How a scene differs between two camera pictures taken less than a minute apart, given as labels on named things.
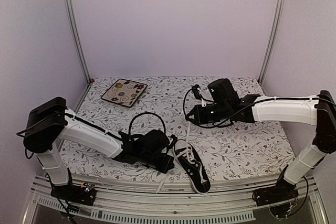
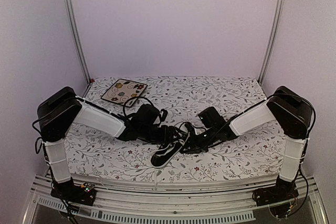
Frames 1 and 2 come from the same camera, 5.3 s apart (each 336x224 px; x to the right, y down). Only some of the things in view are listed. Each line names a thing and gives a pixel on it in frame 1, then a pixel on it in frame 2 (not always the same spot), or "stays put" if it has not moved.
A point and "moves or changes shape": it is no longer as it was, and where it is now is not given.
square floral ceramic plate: (125, 92) stays put
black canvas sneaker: (190, 160) moves or changes shape
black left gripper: (165, 167) -> (165, 139)
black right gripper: (195, 109) -> (192, 142)
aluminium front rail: (129, 202) stays put
